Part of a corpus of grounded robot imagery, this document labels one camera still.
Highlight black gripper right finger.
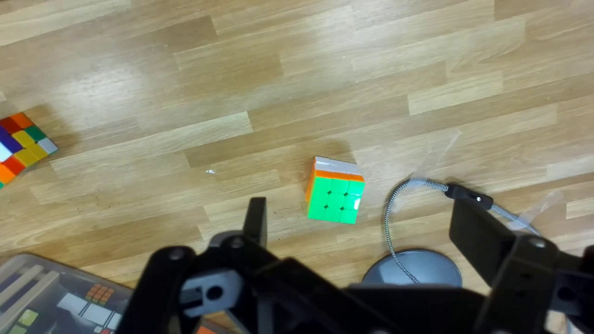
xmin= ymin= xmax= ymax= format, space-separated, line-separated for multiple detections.
xmin=449 ymin=195 xmax=594 ymax=334

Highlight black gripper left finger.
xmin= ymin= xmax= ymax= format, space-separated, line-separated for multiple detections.
xmin=117 ymin=197 xmax=373 ymax=334

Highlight green orange Rubik's cube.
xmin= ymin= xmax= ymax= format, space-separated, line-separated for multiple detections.
xmin=303 ymin=154 xmax=368 ymax=226

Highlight clear plastic storage container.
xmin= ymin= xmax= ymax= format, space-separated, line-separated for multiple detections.
xmin=0 ymin=250 xmax=137 ymax=334

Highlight scrambled multicolour Rubik's cube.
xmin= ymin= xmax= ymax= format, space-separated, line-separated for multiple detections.
xmin=0 ymin=111 xmax=60 ymax=191

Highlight wooden desk lamp grey shade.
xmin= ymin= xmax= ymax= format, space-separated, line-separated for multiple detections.
xmin=360 ymin=247 xmax=464 ymax=289

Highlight lamp power cable with switch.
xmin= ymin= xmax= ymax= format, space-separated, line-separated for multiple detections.
xmin=382 ymin=176 xmax=546 ymax=262

